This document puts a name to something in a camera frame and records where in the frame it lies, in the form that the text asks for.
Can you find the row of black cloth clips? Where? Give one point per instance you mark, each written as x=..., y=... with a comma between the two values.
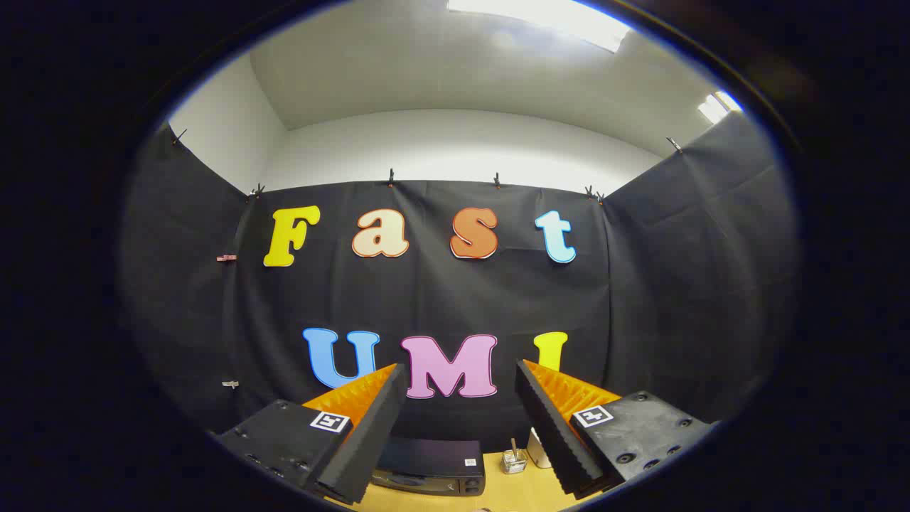
x=390, y=178

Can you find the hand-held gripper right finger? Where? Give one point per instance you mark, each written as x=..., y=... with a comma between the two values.
x=551, y=427

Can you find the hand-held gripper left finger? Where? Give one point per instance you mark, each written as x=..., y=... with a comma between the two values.
x=377, y=427

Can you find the black toaster oven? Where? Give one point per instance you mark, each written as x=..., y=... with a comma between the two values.
x=430, y=466

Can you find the ceiling light panel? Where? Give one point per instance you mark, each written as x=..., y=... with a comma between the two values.
x=540, y=18
x=718, y=107

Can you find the white bread toaster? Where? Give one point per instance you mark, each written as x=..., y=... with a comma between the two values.
x=538, y=449

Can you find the black backdrop cloth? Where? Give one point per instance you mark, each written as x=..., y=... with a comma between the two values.
x=441, y=299

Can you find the small glass jar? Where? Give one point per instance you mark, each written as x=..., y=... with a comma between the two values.
x=513, y=464

